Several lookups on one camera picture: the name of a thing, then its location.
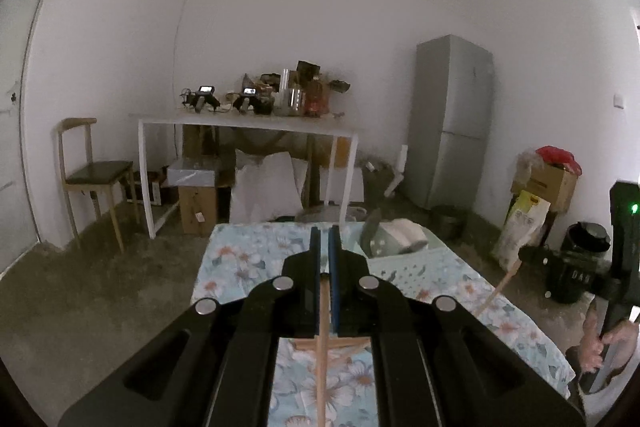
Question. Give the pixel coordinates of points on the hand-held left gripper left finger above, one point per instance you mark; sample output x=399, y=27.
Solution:
x=315, y=267

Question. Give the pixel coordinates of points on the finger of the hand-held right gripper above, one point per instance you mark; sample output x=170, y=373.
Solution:
x=535, y=256

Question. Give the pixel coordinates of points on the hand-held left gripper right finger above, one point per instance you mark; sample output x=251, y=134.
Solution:
x=335, y=302

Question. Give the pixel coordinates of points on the single wooden chopstick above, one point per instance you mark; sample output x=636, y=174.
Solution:
x=500, y=291
x=322, y=382

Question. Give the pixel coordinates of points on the green star-cut utensil holder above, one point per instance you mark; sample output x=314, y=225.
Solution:
x=415, y=267

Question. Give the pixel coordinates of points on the person's right hand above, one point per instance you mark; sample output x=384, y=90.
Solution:
x=592, y=349

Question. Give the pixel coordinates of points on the yellow white sack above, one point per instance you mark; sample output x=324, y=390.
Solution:
x=520, y=227

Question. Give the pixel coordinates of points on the grey round pot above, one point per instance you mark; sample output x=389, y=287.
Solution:
x=330, y=213

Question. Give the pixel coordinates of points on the large brown cardboard box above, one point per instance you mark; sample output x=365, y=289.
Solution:
x=547, y=187

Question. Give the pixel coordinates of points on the floral blue blanket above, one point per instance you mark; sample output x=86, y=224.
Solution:
x=240, y=257

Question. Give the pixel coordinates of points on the white board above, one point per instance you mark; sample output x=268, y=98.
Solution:
x=345, y=184

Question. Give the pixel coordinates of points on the black bucket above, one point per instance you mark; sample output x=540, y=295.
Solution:
x=449, y=222

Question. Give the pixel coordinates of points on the white plastic sack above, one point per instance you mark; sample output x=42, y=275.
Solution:
x=265, y=187

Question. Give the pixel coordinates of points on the red plastic bag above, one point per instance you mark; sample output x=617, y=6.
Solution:
x=557, y=157

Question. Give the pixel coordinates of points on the white pipe piece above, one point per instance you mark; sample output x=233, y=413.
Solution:
x=397, y=167

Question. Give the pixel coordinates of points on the small brown cardboard box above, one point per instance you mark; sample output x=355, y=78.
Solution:
x=197, y=209

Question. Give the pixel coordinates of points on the grey refrigerator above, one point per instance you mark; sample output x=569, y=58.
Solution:
x=450, y=122

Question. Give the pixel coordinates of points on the white table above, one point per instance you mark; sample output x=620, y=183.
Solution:
x=240, y=123

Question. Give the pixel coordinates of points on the metal can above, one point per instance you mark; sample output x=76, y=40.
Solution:
x=296, y=103

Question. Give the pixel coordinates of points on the red brown jar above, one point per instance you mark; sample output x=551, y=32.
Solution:
x=317, y=99

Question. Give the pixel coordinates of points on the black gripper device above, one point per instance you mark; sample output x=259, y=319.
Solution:
x=202, y=97
x=250, y=99

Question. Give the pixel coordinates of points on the dark small box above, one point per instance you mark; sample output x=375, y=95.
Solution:
x=145, y=189

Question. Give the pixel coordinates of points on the clear plastic cup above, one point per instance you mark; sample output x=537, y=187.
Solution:
x=285, y=79

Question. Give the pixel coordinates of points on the brown paper box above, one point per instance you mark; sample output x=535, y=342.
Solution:
x=308, y=71

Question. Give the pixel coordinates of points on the wooden chair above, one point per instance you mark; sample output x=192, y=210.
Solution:
x=95, y=172

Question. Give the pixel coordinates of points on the white door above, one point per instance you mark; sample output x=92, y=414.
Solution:
x=15, y=132

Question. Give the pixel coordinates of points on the white wall switch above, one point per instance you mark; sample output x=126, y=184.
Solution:
x=619, y=101

